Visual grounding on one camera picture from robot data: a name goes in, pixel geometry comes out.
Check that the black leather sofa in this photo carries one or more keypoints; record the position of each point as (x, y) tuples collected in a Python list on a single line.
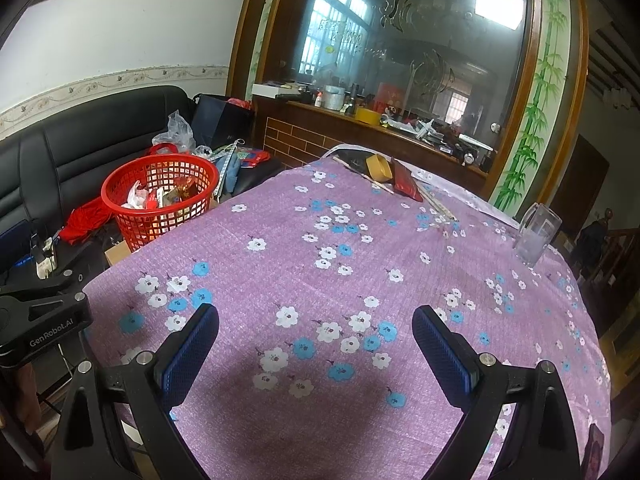
[(75, 150)]

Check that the bamboo painted panel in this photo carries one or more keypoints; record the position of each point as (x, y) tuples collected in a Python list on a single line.
[(535, 110)]

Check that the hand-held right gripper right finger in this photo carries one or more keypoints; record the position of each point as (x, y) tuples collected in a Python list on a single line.
[(445, 360)]

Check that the metal pot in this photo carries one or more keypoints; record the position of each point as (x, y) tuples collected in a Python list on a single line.
[(334, 97)]

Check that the small round figure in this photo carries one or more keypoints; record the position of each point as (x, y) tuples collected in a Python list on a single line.
[(468, 159)]

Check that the red plastic bag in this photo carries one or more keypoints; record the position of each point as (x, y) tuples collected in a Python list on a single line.
[(239, 104)]

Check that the wooden counter with brick panel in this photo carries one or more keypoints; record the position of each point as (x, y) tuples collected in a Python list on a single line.
[(300, 140)]

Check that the dark blue paper bag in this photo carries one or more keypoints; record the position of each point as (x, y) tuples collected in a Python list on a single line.
[(220, 122)]

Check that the red plastic mesh basket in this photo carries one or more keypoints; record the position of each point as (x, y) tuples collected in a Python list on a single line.
[(165, 220)]

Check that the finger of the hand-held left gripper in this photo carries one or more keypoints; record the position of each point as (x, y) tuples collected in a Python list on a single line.
[(45, 287)]

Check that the red flat pouch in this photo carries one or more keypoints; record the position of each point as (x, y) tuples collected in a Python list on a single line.
[(407, 182)]

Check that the etched glass partition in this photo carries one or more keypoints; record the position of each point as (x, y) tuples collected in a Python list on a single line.
[(400, 35)]

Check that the pale flat ruler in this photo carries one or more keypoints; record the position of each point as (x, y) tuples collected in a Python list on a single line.
[(437, 202)]

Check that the white flat box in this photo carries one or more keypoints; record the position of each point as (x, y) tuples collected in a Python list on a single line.
[(267, 90)]

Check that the white red packet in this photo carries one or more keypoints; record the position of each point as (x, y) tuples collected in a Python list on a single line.
[(154, 199)]

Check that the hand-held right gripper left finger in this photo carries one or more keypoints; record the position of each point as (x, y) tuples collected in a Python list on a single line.
[(187, 360)]

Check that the yellow tape roll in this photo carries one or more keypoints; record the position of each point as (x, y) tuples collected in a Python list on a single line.
[(379, 167)]

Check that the dark wooden door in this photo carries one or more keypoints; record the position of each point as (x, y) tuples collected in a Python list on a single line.
[(575, 180)]

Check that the black flat item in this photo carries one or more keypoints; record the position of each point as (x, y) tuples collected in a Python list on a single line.
[(292, 96)]

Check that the light blue cloth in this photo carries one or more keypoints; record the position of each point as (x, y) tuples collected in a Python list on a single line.
[(231, 177)]

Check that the purple floral tablecloth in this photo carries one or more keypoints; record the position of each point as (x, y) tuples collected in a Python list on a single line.
[(325, 220)]

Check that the clear glass mug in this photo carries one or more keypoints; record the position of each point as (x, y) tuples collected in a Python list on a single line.
[(535, 237)]

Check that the red decoration box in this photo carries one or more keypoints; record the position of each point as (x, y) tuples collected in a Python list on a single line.
[(391, 96)]

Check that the red blue toy package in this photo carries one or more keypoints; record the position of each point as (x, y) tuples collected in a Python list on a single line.
[(252, 157)]

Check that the white toy airplane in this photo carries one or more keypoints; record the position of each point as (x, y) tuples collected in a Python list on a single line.
[(427, 130)]

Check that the yellow measuring tape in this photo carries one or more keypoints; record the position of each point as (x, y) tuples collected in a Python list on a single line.
[(225, 165)]

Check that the wooden staircase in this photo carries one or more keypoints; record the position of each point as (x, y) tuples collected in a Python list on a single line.
[(622, 255)]

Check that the brown cardboard box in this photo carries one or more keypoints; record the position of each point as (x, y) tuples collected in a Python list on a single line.
[(117, 254)]

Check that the pale wooden stick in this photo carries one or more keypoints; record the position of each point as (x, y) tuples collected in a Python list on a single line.
[(362, 175)]

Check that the clear plastic bag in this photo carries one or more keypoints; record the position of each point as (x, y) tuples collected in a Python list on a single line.
[(175, 132)]

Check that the white crinkled plastic wrapper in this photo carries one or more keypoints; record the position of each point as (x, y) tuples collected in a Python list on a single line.
[(134, 195)]

